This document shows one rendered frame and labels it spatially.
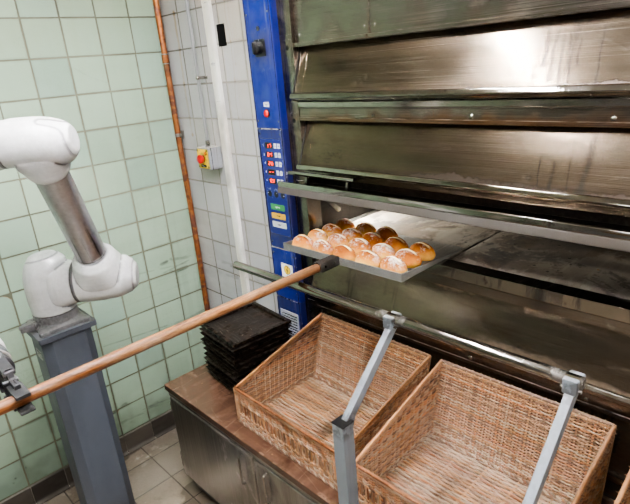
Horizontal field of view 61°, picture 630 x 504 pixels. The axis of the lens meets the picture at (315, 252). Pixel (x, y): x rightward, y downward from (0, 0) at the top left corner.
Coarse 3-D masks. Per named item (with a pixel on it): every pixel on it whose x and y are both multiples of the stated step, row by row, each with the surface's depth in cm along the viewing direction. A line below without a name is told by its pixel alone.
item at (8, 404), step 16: (304, 272) 170; (272, 288) 161; (224, 304) 151; (240, 304) 154; (192, 320) 144; (208, 320) 147; (160, 336) 137; (112, 352) 130; (128, 352) 132; (80, 368) 124; (96, 368) 126; (48, 384) 120; (64, 384) 122; (32, 400) 118
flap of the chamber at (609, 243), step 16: (288, 192) 195; (304, 192) 189; (368, 192) 186; (384, 192) 187; (384, 208) 164; (400, 208) 159; (416, 208) 155; (480, 208) 156; (496, 208) 157; (480, 224) 141; (496, 224) 138; (512, 224) 135; (592, 224) 135; (608, 224) 135; (560, 240) 127; (576, 240) 124; (592, 240) 122; (608, 240) 119; (624, 240) 117
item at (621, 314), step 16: (432, 272) 177; (448, 272) 172; (464, 272) 167; (480, 272) 165; (496, 272) 164; (496, 288) 161; (512, 288) 157; (528, 288) 153; (544, 288) 150; (560, 288) 150; (576, 288) 149; (560, 304) 148; (576, 304) 144; (592, 304) 141; (608, 304) 138; (624, 304) 138; (624, 320) 136
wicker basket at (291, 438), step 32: (320, 320) 221; (288, 352) 212; (320, 352) 222; (352, 352) 210; (416, 352) 187; (256, 384) 204; (288, 384) 215; (320, 384) 218; (352, 384) 210; (384, 384) 198; (416, 384) 181; (256, 416) 191; (288, 416) 201; (320, 416) 199; (384, 416) 171; (288, 448) 180; (320, 448) 163
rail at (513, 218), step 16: (320, 192) 183; (336, 192) 177; (352, 192) 172; (432, 208) 151; (448, 208) 148; (464, 208) 144; (528, 224) 132; (544, 224) 129; (560, 224) 126; (576, 224) 124
